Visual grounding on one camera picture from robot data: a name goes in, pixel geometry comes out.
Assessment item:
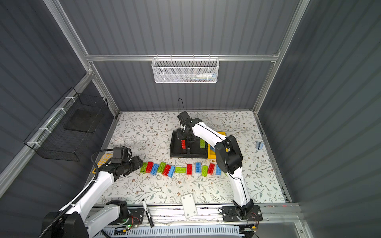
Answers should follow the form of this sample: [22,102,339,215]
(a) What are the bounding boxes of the green lego row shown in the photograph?
[157,162,167,174]
[201,165,208,177]
[175,167,187,174]
[140,162,148,174]

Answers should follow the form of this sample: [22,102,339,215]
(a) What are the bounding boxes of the red lego row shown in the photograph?
[186,164,193,176]
[162,164,171,177]
[145,162,154,173]
[207,163,215,175]

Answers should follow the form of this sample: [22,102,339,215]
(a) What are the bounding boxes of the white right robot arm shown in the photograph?
[177,111,263,221]

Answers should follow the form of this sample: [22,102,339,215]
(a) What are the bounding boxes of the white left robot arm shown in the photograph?
[39,146,143,238]

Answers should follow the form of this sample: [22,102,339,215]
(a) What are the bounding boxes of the yellow calculator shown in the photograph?
[90,149,113,168]

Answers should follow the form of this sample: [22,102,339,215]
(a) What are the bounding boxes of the black bin left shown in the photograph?
[170,131,189,158]

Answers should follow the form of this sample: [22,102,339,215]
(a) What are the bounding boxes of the black bin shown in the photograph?
[188,136,208,159]
[170,131,189,158]

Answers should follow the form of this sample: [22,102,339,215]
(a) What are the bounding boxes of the black bin middle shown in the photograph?
[188,136,208,159]

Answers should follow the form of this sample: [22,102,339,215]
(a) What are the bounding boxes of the yellow plastic bin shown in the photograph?
[207,145,216,160]

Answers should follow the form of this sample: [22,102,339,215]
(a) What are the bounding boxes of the green lego flat row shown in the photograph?
[175,167,187,174]

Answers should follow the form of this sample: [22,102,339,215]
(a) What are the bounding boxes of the white tube in basket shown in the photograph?
[196,73,218,80]

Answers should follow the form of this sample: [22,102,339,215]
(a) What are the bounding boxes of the black marker pen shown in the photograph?
[142,199,154,228]

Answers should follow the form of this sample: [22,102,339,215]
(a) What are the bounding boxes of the white plastic plate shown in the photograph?
[181,193,197,219]

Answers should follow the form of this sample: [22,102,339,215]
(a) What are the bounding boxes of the light blue stapler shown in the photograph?
[256,141,265,150]

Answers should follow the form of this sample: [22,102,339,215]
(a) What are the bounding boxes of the white wire basket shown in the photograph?
[151,58,220,84]

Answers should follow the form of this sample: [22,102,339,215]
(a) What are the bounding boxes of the black wire basket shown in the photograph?
[24,88,109,162]

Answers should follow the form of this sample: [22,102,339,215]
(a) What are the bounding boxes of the aluminium rail base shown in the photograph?
[96,203,311,238]

